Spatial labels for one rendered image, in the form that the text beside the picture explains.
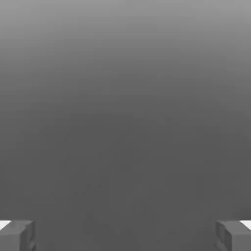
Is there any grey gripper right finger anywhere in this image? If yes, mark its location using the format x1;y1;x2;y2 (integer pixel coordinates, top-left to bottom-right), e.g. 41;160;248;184
215;219;251;251

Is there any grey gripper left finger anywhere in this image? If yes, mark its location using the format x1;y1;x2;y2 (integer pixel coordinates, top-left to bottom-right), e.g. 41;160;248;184
0;219;37;251

